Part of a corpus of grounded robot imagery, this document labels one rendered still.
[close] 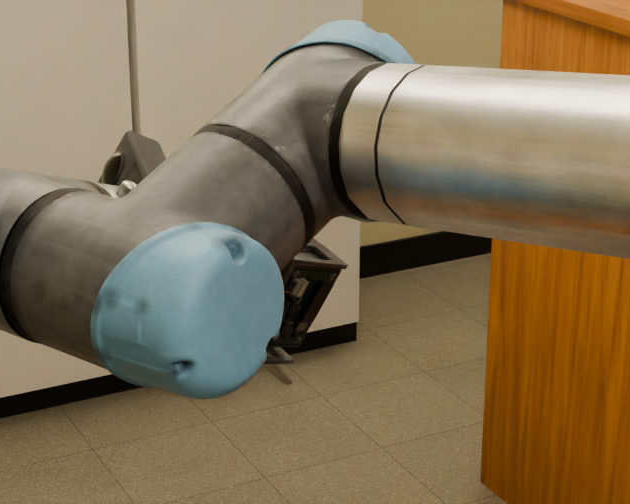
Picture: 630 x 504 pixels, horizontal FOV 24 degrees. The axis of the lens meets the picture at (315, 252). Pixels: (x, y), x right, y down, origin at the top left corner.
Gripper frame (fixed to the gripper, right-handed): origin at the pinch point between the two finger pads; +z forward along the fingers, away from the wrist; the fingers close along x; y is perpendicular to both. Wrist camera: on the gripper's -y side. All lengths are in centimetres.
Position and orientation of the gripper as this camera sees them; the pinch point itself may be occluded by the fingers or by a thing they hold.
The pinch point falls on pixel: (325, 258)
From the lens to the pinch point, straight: 96.0
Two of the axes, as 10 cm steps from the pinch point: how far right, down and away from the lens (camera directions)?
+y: 6.6, 5.4, -5.3
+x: 4.6, -8.4, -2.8
